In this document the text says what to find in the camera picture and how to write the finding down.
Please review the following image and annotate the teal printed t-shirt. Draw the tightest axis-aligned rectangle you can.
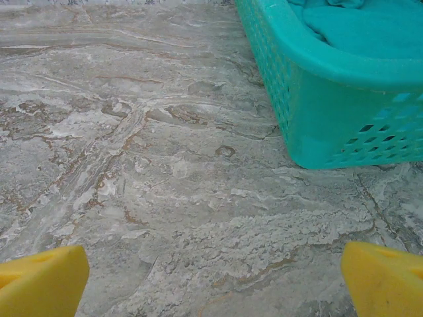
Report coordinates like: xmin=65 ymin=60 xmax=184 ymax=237
xmin=286 ymin=0 xmax=423 ymax=61

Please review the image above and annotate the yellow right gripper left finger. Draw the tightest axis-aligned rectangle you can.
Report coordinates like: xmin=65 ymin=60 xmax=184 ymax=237
xmin=0 ymin=244 xmax=91 ymax=317

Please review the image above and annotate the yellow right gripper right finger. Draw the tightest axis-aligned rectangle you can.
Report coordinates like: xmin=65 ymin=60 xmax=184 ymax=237
xmin=340 ymin=240 xmax=423 ymax=317

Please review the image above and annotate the teal plastic mesh basket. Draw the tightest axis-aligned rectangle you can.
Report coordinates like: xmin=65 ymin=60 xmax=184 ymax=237
xmin=234 ymin=0 xmax=423 ymax=170

